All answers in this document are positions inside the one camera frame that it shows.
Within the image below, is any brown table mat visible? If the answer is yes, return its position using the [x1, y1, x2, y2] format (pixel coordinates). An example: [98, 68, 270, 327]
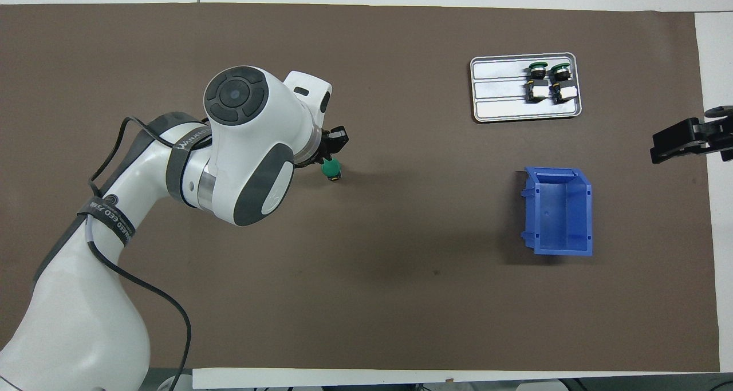
[0, 3, 721, 373]

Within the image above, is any blue plastic bin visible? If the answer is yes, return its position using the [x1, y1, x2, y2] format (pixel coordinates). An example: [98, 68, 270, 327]
[519, 166, 594, 258]

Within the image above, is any silver metal tray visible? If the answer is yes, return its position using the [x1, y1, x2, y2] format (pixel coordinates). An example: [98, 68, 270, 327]
[470, 52, 583, 123]

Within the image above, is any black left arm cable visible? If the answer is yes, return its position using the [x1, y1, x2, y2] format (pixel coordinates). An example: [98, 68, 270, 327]
[88, 116, 210, 391]

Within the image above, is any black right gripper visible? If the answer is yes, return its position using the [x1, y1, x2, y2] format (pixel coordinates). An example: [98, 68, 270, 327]
[650, 106, 733, 164]

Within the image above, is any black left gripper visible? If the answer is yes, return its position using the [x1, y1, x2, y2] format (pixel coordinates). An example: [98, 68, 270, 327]
[295, 125, 350, 168]

